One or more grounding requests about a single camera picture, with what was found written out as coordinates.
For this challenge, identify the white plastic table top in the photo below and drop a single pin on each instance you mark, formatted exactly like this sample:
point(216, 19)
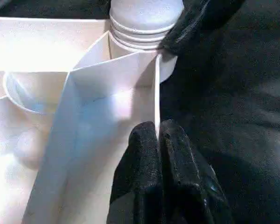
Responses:
point(72, 105)

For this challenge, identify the black mat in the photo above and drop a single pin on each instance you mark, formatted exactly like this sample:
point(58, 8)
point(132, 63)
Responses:
point(235, 105)

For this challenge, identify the white plastic table leg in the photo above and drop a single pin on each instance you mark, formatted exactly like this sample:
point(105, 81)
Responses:
point(144, 21)

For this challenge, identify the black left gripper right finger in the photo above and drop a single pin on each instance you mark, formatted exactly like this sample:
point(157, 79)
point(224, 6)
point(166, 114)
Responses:
point(184, 182)

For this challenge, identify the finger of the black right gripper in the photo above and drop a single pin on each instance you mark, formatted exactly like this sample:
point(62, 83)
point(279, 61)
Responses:
point(196, 25)

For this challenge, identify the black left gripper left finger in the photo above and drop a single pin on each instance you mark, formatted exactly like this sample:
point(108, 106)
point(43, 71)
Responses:
point(137, 177)

